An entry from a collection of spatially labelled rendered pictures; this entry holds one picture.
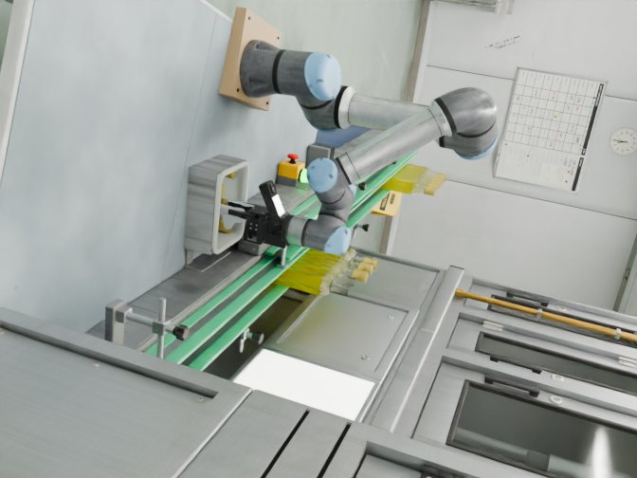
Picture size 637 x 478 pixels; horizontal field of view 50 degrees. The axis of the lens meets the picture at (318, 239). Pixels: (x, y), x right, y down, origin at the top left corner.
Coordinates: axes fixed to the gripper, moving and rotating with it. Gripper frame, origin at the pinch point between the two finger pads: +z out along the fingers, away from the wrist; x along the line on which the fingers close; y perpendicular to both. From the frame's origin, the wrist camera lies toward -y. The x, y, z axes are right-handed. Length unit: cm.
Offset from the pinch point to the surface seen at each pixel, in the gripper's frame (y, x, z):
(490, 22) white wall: -61, 606, 6
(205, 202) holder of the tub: -2.4, -9.3, 0.3
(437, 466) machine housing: 3, -77, -73
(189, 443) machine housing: 4, -90, -41
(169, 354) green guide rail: 20, -45, -13
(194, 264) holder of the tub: 16.4, -5.7, 3.5
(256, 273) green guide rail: 18.5, 3.9, -10.5
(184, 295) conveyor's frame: 17.4, -22.6, -3.2
